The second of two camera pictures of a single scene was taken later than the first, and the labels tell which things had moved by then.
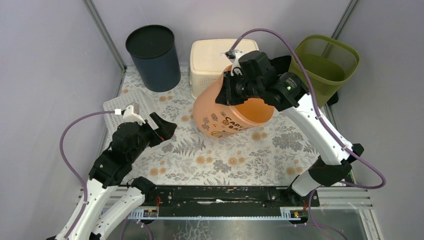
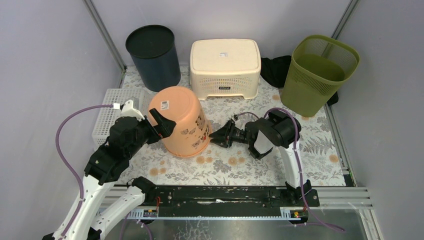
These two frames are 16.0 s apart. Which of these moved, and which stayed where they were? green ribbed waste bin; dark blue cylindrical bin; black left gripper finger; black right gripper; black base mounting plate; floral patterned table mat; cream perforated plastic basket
Moved: black right gripper
Stayed: dark blue cylindrical bin; cream perforated plastic basket; floral patterned table mat; black left gripper finger; green ribbed waste bin; black base mounting plate
